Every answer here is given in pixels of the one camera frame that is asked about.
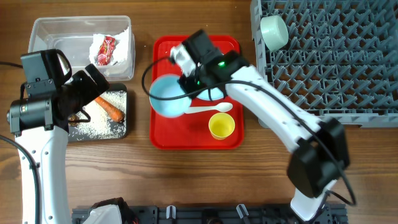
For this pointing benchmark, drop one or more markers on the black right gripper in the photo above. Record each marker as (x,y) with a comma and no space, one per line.
(192,90)

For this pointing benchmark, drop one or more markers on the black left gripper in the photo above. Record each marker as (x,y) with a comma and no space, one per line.
(92,91)

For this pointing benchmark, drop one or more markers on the light blue plate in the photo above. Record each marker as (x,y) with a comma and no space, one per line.
(211,95)

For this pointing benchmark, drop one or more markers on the brown mushroom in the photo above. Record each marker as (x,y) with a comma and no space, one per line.
(72,120)

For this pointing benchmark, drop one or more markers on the light blue bowl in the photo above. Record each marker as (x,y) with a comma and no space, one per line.
(167,86)

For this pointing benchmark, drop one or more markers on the orange carrot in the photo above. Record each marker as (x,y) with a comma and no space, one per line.
(113,112)

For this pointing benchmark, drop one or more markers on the yellow cup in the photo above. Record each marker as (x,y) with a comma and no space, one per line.
(221,125)

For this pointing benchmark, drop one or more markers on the white tissue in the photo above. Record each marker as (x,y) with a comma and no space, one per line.
(120,52)

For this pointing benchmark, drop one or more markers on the red snack wrapper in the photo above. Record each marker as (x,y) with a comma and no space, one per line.
(105,51)

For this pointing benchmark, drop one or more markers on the mint green bowl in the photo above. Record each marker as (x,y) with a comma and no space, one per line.
(274,32)

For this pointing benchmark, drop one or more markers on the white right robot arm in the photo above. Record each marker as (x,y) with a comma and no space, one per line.
(318,148)

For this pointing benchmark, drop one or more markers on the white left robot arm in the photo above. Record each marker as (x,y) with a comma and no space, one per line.
(39,122)

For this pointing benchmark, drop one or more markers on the grey dishwasher rack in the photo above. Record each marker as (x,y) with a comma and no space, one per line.
(340,60)

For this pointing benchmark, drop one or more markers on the white plastic spoon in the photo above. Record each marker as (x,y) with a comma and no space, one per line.
(221,107)

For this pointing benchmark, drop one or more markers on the black tray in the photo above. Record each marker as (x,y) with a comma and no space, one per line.
(119,124)

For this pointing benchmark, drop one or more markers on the red serving tray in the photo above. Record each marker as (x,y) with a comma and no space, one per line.
(190,131)

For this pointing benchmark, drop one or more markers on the clear plastic bin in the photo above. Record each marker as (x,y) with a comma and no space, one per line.
(74,36)

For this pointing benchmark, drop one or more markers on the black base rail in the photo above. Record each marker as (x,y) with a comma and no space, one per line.
(276,213)

